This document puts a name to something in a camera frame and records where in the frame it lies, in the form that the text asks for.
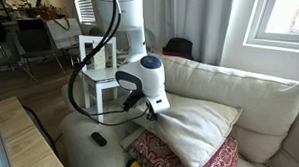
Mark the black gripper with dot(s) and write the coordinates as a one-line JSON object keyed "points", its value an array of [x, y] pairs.
{"points": [[152, 115]]}

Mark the cream white pillow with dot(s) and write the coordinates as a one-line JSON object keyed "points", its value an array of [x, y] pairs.
{"points": [[194, 131]]}

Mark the white wooden stool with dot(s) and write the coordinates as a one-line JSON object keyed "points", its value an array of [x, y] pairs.
{"points": [[101, 75]]}

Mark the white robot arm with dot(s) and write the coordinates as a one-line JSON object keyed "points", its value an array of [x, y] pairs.
{"points": [[146, 76]]}

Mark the red patterned pillow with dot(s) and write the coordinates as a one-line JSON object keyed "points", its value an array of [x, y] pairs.
{"points": [[153, 153]]}

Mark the flat beige cushion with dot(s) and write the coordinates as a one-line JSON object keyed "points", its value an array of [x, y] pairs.
{"points": [[127, 142]]}

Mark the black remote control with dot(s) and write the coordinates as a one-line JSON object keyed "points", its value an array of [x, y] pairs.
{"points": [[99, 139]]}

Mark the black hat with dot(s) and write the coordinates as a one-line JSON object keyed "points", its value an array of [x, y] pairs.
{"points": [[179, 48]]}

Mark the grey curtain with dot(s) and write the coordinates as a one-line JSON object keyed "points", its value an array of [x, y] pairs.
{"points": [[191, 21]]}

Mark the beige fabric sofa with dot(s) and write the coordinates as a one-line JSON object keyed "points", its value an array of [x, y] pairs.
{"points": [[255, 97]]}

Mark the white window blinds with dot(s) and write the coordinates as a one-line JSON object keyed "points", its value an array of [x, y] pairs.
{"points": [[84, 7]]}

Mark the light wooden table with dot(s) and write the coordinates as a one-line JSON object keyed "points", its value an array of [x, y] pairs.
{"points": [[24, 139]]}

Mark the black office chair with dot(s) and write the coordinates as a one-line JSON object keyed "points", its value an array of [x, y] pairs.
{"points": [[34, 39], [1, 38]]}

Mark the potted plants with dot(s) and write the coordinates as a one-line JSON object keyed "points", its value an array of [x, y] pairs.
{"points": [[47, 11]]}

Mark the white window frame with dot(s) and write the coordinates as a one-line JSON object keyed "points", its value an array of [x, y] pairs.
{"points": [[257, 40]]}

